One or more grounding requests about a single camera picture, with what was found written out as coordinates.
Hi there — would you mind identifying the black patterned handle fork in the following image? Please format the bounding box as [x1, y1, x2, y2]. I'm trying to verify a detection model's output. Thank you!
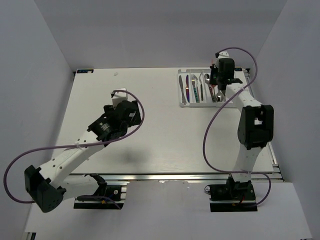
[199, 72, 204, 102]

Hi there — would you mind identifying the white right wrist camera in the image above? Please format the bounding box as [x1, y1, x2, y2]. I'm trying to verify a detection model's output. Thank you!
[215, 51, 230, 59]

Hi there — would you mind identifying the white divided cutlery tray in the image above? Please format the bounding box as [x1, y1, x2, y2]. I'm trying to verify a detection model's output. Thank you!
[177, 68, 227, 108]

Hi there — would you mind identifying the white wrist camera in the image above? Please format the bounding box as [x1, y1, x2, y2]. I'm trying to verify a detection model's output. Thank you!
[110, 88, 128, 109]
[215, 51, 230, 59]

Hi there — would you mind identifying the pink handled fork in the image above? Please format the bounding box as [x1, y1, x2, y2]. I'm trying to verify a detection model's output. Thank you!
[194, 75, 200, 94]

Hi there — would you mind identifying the iridescent purple knife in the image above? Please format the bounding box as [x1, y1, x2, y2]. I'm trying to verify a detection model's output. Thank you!
[185, 74, 190, 103]

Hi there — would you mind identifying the blue table label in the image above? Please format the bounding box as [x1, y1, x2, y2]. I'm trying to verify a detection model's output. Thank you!
[234, 67, 243, 72]
[76, 69, 94, 74]

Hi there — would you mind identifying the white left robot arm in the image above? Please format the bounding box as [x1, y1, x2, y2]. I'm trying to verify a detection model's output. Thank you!
[24, 100, 145, 213]

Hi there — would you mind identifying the purple bowl ornate spoon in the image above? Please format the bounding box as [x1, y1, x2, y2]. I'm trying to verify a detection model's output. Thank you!
[211, 85, 218, 102]

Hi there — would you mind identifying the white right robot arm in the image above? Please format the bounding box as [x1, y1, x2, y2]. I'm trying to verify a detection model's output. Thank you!
[210, 57, 274, 201]

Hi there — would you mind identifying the black patterned handle spoon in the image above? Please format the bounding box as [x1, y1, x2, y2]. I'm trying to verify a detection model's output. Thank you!
[204, 73, 216, 103]

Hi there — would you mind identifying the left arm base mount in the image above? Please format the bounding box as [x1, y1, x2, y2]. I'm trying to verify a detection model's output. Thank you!
[73, 173, 125, 210]

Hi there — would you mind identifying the teal handled fork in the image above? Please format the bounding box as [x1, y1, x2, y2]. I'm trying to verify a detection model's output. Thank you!
[191, 74, 200, 103]

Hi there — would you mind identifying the blue table label right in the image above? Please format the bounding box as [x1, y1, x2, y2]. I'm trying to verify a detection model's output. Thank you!
[234, 67, 243, 72]

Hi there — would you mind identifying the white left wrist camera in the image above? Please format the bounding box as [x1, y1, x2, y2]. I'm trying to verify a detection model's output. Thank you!
[110, 88, 128, 109]

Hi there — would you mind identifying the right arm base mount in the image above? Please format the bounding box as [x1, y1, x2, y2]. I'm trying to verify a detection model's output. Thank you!
[204, 184, 258, 213]

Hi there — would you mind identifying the blue table label left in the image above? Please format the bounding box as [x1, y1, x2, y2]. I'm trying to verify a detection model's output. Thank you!
[76, 69, 94, 74]

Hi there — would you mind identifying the silver ornate knife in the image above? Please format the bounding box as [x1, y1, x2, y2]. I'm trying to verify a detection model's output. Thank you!
[178, 75, 187, 105]

